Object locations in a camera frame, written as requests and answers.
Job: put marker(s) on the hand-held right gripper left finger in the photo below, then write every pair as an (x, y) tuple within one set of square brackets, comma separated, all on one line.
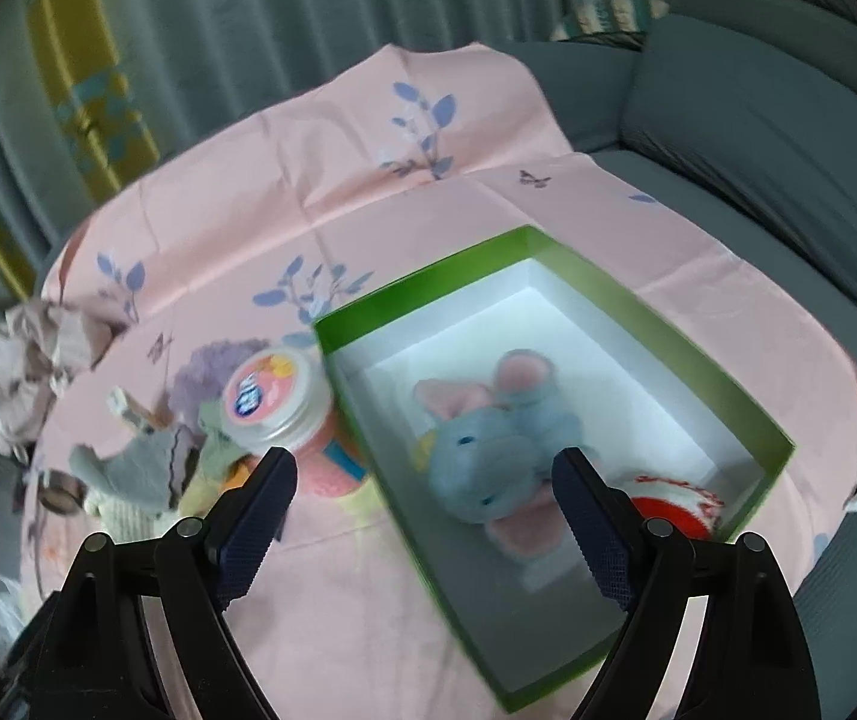
[(254, 534)]

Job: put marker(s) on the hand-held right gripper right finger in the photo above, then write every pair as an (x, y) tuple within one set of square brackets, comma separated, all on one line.
[(595, 534)]

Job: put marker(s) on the grey cloth doll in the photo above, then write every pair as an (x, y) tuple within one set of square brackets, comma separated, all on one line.
[(136, 465)]

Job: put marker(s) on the blue elephant plush toy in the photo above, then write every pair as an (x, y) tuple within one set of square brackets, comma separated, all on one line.
[(473, 465)]

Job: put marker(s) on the pink jar with silver lid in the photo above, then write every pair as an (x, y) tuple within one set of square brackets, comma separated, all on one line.
[(271, 390)]

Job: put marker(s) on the purple knitted cloth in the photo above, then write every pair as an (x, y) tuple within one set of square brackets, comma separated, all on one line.
[(200, 375)]

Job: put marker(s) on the green cardboard box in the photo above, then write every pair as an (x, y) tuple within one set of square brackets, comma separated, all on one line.
[(623, 360)]

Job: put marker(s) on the white plastic bag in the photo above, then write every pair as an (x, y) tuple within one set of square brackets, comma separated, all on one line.
[(5, 611)]

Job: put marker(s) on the crumpled beige cloth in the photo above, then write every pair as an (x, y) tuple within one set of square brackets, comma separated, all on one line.
[(31, 360)]

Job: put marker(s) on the pink floral cloth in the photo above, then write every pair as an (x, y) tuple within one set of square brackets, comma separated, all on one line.
[(286, 187)]

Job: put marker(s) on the grey sofa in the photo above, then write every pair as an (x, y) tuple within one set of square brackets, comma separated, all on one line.
[(698, 187)]

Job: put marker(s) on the grey curtain with yellow bands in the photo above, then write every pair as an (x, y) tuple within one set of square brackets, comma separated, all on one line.
[(248, 15)]

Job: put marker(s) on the patterned pillow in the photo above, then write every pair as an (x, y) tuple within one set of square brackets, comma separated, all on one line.
[(608, 15)]

